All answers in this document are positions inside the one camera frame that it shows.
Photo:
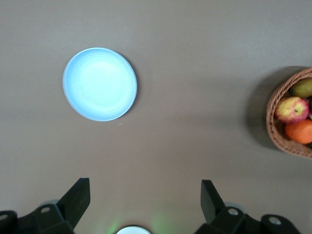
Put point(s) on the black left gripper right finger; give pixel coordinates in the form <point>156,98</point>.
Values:
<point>214,207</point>

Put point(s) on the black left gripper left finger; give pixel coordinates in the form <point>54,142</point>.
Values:
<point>73,204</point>

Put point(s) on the red yellow apple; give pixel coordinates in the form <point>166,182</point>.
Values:
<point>291,109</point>

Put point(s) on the brown woven wicker basket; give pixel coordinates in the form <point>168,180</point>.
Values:
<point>273,126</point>

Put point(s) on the orange fruit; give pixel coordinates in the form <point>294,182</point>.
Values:
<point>299,131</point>

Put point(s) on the light blue round plate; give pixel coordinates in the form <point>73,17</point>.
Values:
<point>100,84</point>

